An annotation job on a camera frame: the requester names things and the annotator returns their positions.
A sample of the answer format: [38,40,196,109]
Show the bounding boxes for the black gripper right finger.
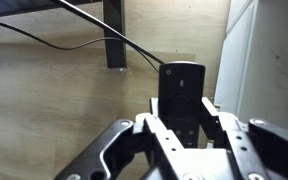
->
[199,97,226,149]

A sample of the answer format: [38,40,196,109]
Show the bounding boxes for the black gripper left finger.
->
[149,97,161,118]

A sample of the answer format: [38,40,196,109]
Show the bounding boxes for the black remote control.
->
[157,61,206,149]

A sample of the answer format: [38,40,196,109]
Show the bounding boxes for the white TV stand cabinet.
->
[213,0,288,131]

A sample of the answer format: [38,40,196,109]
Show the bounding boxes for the thick black cable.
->
[50,0,166,65]

